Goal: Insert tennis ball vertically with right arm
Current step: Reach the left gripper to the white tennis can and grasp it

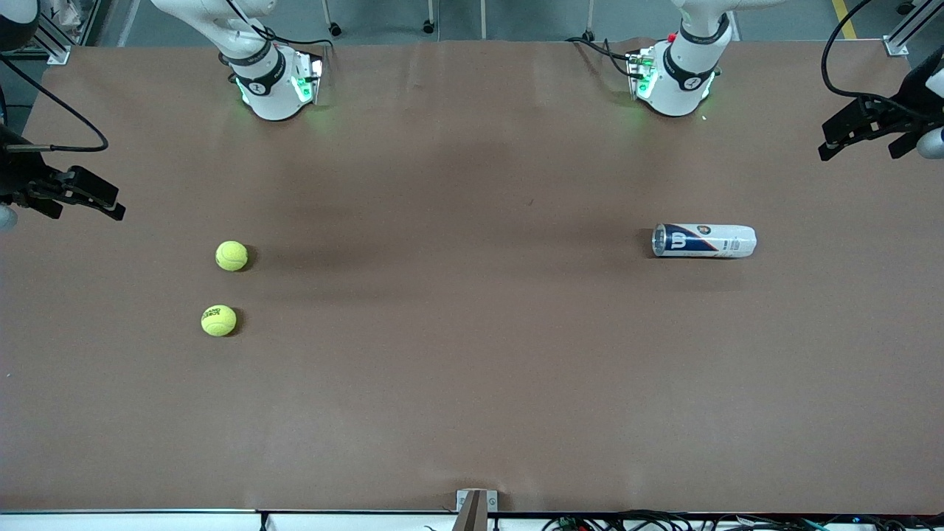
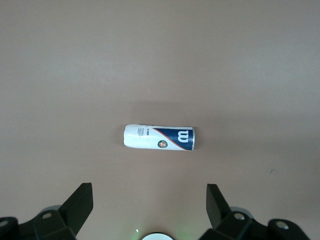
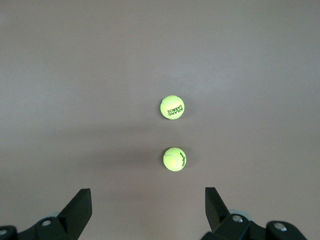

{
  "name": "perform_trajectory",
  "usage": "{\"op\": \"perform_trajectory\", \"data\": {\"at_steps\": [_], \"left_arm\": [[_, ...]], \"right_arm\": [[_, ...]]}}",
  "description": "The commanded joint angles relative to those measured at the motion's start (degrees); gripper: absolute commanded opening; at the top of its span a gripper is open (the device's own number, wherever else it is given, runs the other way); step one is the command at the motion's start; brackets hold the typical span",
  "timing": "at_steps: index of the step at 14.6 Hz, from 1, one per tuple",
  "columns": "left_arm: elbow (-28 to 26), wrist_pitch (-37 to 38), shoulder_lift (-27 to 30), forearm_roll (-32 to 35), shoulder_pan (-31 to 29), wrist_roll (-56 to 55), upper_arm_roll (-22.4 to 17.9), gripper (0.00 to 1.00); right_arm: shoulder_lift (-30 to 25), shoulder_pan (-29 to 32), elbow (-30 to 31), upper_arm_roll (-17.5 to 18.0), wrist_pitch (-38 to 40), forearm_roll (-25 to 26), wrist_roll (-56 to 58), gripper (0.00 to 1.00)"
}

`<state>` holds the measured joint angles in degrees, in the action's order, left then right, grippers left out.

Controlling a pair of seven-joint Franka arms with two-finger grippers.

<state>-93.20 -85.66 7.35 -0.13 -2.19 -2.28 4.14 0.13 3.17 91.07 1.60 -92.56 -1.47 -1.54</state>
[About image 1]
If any metal bracket with wooden post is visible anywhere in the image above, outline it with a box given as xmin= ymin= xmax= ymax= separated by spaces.
xmin=451 ymin=489 xmax=499 ymax=531

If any brown table cover sheet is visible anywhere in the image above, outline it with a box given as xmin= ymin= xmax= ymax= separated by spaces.
xmin=0 ymin=37 xmax=944 ymax=515

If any tangled black cable bundle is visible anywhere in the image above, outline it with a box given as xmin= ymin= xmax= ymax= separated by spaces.
xmin=542 ymin=509 xmax=944 ymax=531

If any black base cable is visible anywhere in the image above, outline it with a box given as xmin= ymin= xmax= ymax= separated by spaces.
xmin=218 ymin=0 xmax=336 ymax=82
xmin=566 ymin=35 xmax=642 ymax=78

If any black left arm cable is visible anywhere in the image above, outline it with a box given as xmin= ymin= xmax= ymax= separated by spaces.
xmin=820 ymin=0 xmax=900 ymax=104

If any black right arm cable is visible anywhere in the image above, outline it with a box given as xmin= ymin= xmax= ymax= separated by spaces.
xmin=0 ymin=55 xmax=110 ymax=153

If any yellow-green tennis ball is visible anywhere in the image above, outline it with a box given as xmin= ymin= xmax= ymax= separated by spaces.
xmin=201 ymin=305 xmax=237 ymax=338
xmin=215 ymin=240 xmax=249 ymax=272

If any white table edge rail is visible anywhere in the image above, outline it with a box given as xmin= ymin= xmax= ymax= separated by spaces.
xmin=0 ymin=509 xmax=458 ymax=531

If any aluminium frame profile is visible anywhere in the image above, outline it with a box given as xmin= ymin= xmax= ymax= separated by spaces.
xmin=883 ymin=0 xmax=944 ymax=58
xmin=33 ymin=0 xmax=98 ymax=66

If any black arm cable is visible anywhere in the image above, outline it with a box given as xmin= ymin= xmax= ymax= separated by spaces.
xmin=0 ymin=55 xmax=110 ymax=153
xmin=820 ymin=0 xmax=900 ymax=104

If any clear tennis ball can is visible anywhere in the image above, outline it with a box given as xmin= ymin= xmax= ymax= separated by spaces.
xmin=651 ymin=223 xmax=758 ymax=259

